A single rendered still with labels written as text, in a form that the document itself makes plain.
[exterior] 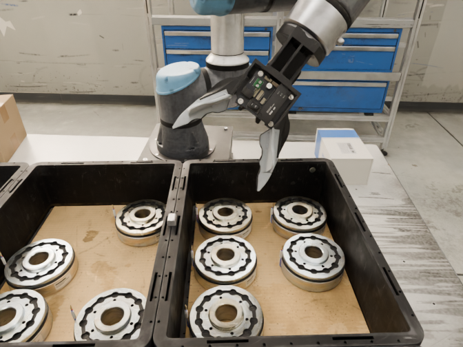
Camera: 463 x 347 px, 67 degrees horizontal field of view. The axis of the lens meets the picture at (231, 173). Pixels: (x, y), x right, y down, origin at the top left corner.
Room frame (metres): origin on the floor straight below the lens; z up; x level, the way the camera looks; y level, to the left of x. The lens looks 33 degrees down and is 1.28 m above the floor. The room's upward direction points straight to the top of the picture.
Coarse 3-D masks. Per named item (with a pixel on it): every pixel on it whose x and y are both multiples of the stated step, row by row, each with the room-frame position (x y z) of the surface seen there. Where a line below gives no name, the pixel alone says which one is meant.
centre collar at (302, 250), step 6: (300, 246) 0.42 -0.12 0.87; (306, 246) 0.43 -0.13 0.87; (312, 246) 0.43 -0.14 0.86; (318, 246) 0.43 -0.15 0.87; (324, 246) 0.42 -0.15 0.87; (300, 252) 0.41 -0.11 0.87; (324, 252) 0.41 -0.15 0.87; (306, 258) 0.40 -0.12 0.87; (312, 258) 0.40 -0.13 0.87; (318, 258) 0.40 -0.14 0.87; (324, 258) 0.40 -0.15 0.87; (318, 264) 0.39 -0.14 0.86
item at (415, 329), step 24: (336, 168) 0.57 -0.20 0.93; (360, 216) 0.43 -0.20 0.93; (168, 264) 0.33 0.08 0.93; (384, 264) 0.33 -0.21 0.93; (168, 288) 0.30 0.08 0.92; (168, 312) 0.25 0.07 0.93; (408, 312) 0.25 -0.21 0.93; (264, 336) 0.22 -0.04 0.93; (288, 336) 0.22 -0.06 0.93; (312, 336) 0.22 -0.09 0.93; (336, 336) 0.22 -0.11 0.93; (360, 336) 0.22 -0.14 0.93; (384, 336) 0.22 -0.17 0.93; (408, 336) 0.22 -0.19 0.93
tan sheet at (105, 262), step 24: (48, 216) 0.55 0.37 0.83; (72, 216) 0.55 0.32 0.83; (96, 216) 0.55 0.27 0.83; (72, 240) 0.48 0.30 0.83; (96, 240) 0.48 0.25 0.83; (120, 240) 0.48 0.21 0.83; (96, 264) 0.42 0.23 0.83; (120, 264) 0.42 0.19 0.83; (144, 264) 0.42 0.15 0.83; (72, 288) 0.37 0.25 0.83; (96, 288) 0.37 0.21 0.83; (144, 288) 0.37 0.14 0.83; (48, 336) 0.29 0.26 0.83; (72, 336) 0.29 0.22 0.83
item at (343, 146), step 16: (320, 128) 1.05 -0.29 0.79; (336, 128) 1.05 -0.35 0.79; (320, 144) 0.98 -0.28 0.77; (336, 144) 0.94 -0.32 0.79; (352, 144) 0.94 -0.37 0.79; (336, 160) 0.85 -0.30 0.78; (352, 160) 0.85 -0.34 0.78; (368, 160) 0.85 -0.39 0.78; (352, 176) 0.85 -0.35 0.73; (368, 176) 0.85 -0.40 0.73
